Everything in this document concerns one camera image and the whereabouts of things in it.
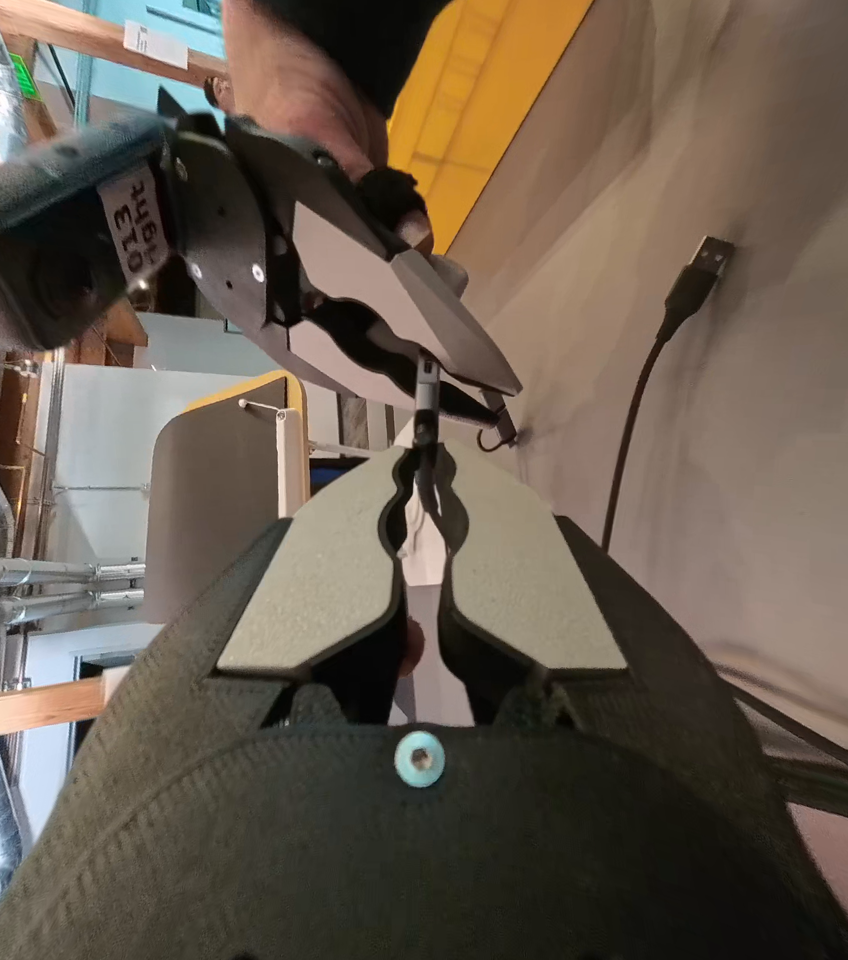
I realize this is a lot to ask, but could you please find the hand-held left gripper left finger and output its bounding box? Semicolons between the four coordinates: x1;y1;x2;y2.
216;446;416;674

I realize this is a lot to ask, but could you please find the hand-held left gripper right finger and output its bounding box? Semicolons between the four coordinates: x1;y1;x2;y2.
435;441;630;676

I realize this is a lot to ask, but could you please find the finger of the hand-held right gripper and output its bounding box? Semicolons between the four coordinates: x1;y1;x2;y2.
293;202;525;400
283;317;426;411

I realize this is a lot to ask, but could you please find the thin black USB cable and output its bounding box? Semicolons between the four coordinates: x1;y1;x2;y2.
410;236;848;834

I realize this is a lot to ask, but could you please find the wooden framed dark board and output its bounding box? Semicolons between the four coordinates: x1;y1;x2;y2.
145;369;312;624

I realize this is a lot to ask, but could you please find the yellow plastic bin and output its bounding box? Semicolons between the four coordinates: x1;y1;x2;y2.
386;0;596;256

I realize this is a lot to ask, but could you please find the silver metal pipe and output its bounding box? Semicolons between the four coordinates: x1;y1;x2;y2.
0;556;147;700

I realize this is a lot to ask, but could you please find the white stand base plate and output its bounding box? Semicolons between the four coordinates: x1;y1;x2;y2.
394;423;447;586

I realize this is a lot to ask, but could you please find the wooden rail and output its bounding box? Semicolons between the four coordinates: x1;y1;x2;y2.
0;678;107;744

